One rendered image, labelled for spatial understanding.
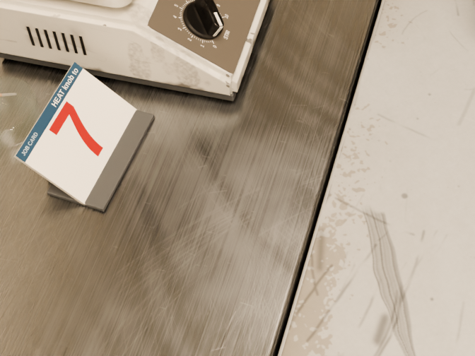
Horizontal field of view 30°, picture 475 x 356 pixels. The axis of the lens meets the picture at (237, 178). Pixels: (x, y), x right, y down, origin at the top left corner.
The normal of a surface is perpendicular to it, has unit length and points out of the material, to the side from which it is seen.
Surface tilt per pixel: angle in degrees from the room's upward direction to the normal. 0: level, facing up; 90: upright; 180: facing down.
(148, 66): 90
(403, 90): 0
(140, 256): 0
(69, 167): 40
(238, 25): 30
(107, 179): 0
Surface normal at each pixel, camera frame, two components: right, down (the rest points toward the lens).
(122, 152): -0.04, -0.57
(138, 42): -0.26, 0.80
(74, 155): 0.58, -0.26
